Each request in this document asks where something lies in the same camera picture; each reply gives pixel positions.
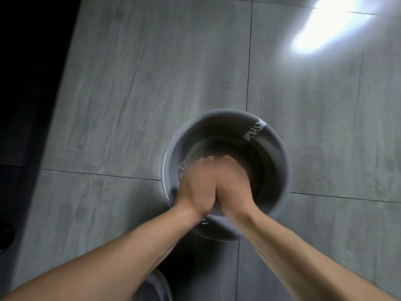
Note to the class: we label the black round object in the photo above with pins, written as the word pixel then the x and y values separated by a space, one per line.
pixel 5 236

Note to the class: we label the person's left hand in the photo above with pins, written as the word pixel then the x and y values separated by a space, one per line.
pixel 197 188

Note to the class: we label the person's right hand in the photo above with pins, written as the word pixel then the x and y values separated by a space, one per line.
pixel 233 191

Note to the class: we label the grey plastic basin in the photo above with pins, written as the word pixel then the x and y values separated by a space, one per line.
pixel 269 153

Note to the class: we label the person's left forearm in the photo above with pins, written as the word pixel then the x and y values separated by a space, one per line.
pixel 109 263

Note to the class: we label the person's right forearm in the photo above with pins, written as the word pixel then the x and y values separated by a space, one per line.
pixel 297 263

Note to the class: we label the person's left grey sneaker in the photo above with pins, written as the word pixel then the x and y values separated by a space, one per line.
pixel 159 285

